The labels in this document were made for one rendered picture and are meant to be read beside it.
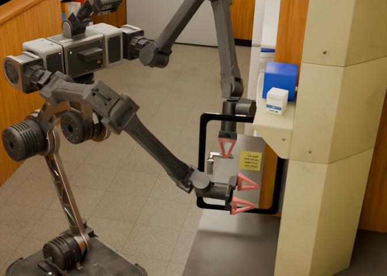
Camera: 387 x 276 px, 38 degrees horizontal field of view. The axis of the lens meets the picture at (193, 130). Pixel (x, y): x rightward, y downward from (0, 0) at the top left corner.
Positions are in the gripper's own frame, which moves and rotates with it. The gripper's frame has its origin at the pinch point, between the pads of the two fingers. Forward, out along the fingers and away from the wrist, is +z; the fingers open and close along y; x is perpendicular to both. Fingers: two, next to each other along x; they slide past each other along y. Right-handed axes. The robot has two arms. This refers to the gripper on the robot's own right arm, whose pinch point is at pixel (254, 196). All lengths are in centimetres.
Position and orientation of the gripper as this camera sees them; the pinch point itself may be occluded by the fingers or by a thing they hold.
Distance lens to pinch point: 190.2
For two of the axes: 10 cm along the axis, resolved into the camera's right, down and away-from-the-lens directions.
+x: 0.1, 8.0, 6.0
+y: 2.1, -5.9, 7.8
